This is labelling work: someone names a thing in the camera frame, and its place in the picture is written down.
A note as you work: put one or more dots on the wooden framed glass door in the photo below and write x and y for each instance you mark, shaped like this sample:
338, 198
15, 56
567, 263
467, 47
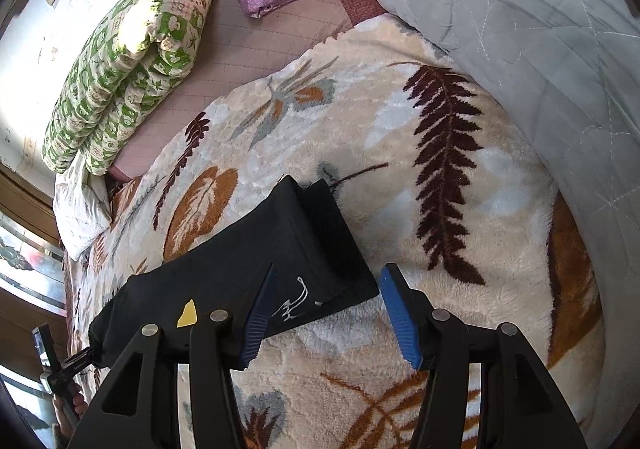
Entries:
25, 209

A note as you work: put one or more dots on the black pants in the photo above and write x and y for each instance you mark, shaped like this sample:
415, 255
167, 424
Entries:
280, 239

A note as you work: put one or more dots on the grey quilted blanket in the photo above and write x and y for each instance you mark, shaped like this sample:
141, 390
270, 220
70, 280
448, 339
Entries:
525, 29

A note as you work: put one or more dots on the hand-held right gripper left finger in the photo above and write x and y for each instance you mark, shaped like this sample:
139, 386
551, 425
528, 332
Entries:
257, 315

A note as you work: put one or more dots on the pink bed sheet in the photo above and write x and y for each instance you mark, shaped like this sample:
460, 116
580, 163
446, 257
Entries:
235, 49

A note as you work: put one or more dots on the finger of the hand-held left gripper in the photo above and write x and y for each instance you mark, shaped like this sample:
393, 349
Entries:
84, 358

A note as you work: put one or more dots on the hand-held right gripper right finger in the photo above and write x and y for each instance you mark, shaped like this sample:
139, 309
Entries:
400, 319

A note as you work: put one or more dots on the leaf print plush blanket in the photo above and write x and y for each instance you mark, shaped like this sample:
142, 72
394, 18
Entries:
350, 129

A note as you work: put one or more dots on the green patterned quilt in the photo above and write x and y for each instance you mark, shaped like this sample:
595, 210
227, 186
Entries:
125, 69

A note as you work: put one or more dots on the white sprig print pillow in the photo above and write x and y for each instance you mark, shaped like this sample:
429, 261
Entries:
75, 214

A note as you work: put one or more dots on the person's left hand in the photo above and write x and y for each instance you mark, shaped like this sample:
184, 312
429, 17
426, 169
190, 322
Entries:
77, 399

